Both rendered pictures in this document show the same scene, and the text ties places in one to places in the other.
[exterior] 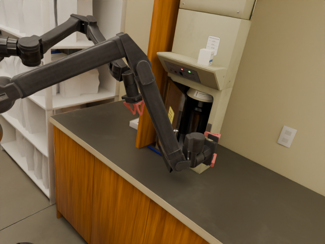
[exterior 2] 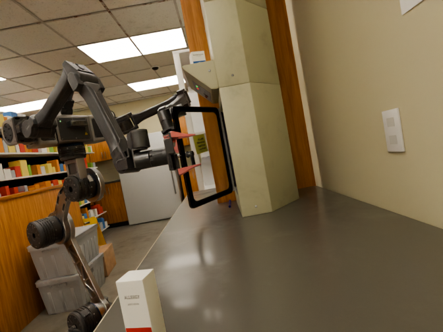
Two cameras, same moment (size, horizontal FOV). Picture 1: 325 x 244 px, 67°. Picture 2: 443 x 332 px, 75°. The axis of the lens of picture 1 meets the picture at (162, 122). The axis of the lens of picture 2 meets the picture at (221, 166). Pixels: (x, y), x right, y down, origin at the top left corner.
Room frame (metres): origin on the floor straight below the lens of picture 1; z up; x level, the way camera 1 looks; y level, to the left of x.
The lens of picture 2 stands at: (0.44, -1.04, 1.19)
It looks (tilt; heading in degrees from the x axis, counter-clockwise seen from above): 3 degrees down; 53
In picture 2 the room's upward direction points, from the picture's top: 10 degrees counter-clockwise
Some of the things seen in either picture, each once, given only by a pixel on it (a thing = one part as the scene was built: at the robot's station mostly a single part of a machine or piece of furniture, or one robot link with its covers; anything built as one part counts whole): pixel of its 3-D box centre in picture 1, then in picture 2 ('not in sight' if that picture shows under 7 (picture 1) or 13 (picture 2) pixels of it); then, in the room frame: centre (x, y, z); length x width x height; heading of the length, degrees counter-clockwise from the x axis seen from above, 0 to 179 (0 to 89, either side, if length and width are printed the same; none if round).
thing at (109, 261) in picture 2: not in sight; (97, 261); (1.16, 2.73, 0.14); 0.41 x 0.32 x 0.28; 60
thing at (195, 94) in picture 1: (204, 91); not in sight; (1.25, -0.19, 1.34); 0.18 x 0.18 x 0.05
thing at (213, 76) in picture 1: (188, 70); (202, 86); (1.14, -0.08, 1.46); 0.32 x 0.11 x 0.10; 54
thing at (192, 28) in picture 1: (202, 92); (252, 111); (1.28, -0.19, 1.33); 0.32 x 0.25 x 0.77; 54
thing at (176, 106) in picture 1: (169, 123); (205, 153); (1.12, -0.03, 1.19); 0.30 x 0.01 x 0.40; 18
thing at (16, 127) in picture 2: not in sight; (28, 128); (0.57, 0.52, 1.45); 0.09 x 0.08 x 0.12; 21
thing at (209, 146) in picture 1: (202, 153); (162, 156); (0.85, -0.18, 1.21); 0.07 x 0.07 x 0.10; 53
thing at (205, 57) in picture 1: (205, 56); (198, 61); (1.09, -0.14, 1.54); 0.05 x 0.05 x 0.06; 67
